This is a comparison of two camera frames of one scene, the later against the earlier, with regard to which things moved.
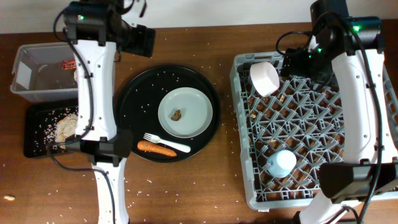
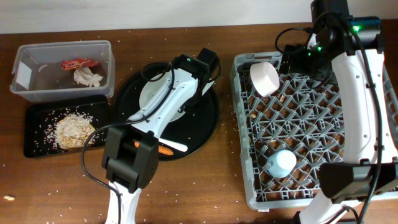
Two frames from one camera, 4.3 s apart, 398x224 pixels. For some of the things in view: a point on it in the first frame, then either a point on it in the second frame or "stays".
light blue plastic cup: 282,163 stays
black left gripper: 145,42 to 188,108
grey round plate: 196,109 to 149,89
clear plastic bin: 45,72 stays
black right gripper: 300,55 stays
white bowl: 264,77 stays
